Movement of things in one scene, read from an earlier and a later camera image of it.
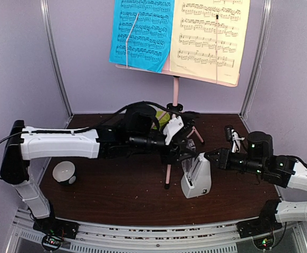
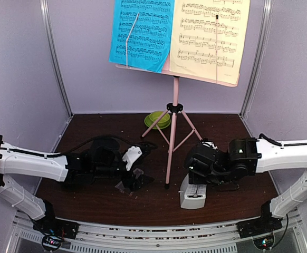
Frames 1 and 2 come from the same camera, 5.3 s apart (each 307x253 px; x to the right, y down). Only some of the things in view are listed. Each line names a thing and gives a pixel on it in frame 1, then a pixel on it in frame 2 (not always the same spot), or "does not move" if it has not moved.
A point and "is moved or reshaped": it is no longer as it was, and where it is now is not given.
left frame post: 51,45 does not move
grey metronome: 197,181 is moved or reshaped
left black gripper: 181,148 -> 138,183
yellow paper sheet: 208,39 does not move
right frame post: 261,39 does not move
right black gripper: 222,155 -> 195,179
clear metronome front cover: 186,164 -> 130,183
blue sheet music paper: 142,33 does not move
